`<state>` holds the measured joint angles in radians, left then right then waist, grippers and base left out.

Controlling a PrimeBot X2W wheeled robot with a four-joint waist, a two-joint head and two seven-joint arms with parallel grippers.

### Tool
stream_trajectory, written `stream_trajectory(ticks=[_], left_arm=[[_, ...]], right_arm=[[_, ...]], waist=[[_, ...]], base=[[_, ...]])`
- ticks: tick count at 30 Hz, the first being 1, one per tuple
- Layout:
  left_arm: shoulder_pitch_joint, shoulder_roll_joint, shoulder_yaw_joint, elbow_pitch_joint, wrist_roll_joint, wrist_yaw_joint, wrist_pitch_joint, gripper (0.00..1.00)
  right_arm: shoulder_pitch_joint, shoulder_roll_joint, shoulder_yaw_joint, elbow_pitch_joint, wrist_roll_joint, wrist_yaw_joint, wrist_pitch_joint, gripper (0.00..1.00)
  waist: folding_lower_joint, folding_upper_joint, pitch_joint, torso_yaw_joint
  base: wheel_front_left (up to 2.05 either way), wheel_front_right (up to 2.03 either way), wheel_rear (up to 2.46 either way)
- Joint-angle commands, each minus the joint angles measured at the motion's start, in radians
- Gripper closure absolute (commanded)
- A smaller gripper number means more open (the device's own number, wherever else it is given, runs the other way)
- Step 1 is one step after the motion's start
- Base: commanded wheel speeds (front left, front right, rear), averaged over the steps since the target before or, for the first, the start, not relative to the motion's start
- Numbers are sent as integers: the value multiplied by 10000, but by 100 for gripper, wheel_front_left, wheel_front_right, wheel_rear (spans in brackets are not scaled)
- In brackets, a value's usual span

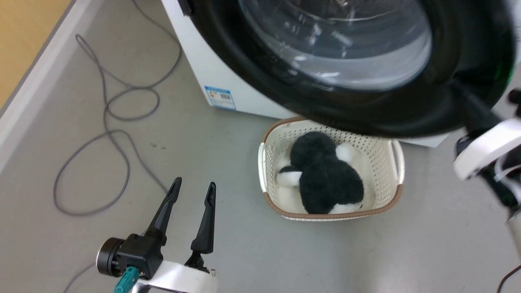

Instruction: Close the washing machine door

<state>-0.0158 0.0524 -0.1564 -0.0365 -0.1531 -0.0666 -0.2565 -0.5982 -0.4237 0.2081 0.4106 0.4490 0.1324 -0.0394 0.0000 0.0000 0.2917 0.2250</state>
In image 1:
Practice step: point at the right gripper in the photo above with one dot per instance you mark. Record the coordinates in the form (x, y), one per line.
(488, 148)

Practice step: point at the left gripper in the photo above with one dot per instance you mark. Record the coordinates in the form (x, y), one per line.
(140, 254)

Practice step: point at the black round glass washer door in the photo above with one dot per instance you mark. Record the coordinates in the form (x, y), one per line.
(244, 69)

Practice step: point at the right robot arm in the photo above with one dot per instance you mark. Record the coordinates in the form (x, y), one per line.
(504, 191)

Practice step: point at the white washing machine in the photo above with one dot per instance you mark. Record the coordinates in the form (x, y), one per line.
(211, 69)

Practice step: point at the cream perforated laundry basket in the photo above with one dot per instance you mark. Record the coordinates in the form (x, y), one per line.
(378, 151)

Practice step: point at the blue white energy label sticker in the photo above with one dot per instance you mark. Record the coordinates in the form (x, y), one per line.
(220, 98)

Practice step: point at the black and white plush toy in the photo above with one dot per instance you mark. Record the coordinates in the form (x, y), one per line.
(329, 179)

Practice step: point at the white baseboard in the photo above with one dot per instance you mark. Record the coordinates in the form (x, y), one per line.
(40, 73)

